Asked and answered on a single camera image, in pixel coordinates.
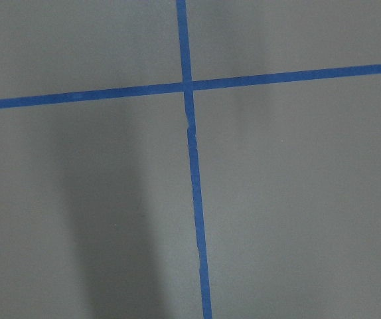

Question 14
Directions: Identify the blue tape line lengthwise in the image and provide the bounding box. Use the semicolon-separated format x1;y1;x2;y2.
176;1;212;318

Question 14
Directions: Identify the blue tape line crosswise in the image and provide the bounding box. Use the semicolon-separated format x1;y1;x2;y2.
0;64;381;109

